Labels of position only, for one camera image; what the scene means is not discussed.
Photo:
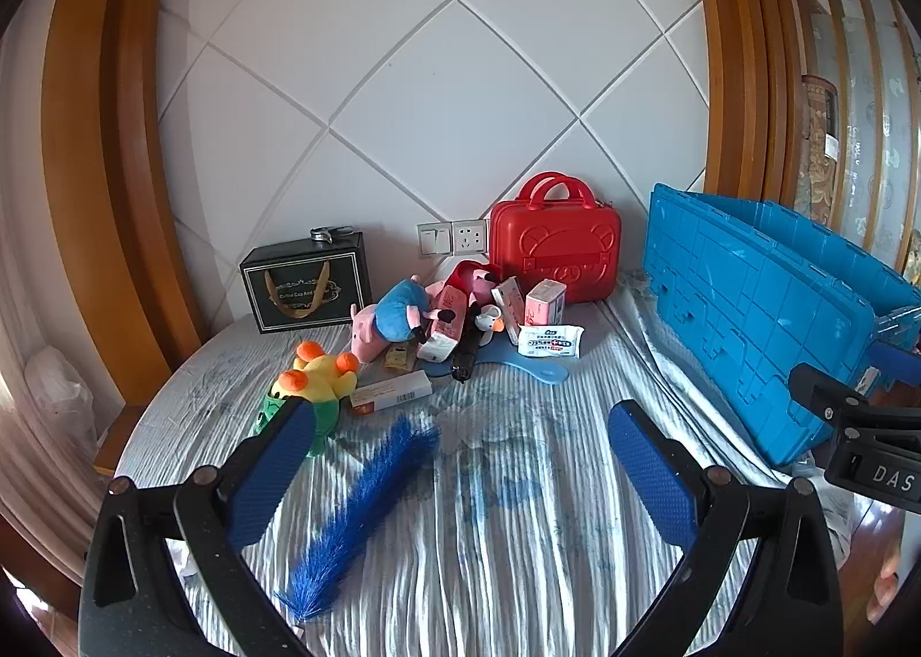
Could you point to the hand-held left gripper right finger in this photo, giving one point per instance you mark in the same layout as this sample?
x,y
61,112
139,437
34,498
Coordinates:
x,y
651,470

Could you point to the person's right hand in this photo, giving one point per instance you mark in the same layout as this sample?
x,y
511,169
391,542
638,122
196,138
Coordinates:
x,y
886,585

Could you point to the sheer white curtain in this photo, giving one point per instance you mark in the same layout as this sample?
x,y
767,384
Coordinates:
x,y
29,268

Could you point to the blue plastic crate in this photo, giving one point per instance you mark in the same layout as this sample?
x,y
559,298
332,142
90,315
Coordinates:
x,y
741,311

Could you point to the wooden arch frame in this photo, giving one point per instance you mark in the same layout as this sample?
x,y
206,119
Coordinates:
x,y
93,160
734,52

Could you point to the pink white tissue pack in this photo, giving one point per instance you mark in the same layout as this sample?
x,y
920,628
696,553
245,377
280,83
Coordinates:
x,y
450,303

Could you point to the red small suitcase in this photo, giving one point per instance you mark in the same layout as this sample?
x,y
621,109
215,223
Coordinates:
x,y
554,247

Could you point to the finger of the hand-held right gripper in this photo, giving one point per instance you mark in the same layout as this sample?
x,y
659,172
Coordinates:
x,y
817,387
899,360

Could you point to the blue plastic hand mirror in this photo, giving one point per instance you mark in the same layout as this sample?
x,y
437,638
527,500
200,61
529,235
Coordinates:
x,y
525,370

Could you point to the white red carton box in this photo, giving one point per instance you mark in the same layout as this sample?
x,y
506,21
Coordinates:
x,y
509,297

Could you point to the pig plush blue shirt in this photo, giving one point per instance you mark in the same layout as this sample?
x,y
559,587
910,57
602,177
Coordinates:
x,y
396,311

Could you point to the white wall socket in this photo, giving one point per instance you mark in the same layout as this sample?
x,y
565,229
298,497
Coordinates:
x,y
470,237

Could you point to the small white duck toy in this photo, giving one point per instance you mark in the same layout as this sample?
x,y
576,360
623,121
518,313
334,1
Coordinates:
x,y
488,320

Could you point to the metal clip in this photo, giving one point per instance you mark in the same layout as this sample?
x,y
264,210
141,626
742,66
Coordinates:
x,y
327,234

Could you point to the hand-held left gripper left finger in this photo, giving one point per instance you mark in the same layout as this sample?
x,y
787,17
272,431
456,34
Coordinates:
x,y
277,463

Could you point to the yellow duck plush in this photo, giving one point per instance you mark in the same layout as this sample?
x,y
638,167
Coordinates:
x,y
324,376

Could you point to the black folding umbrella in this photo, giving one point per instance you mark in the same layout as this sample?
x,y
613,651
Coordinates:
x,y
464,358

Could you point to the yellow snack packet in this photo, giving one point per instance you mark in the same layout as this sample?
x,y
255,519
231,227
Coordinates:
x,y
398,356

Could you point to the white plastic bag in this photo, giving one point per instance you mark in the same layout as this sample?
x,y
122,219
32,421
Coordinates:
x,y
61,398

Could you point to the white wall switch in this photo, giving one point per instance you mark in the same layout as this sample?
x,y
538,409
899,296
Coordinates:
x,y
434,239

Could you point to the pig plush red dress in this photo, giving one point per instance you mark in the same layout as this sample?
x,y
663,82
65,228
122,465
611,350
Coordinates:
x,y
478,279

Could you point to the white wet wipes pack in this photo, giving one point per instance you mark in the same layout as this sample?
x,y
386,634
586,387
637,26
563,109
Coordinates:
x,y
550,340

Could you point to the orange white carton box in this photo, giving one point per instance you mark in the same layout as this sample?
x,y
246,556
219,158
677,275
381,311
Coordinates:
x,y
388,392

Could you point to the black gift bag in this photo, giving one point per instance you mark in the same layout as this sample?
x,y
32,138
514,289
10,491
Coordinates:
x,y
345,283

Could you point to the blue bristle brush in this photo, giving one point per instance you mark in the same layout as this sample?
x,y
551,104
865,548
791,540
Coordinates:
x,y
374,491

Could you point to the wooden lattice partition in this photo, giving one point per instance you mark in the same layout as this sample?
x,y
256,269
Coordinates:
x,y
860,16

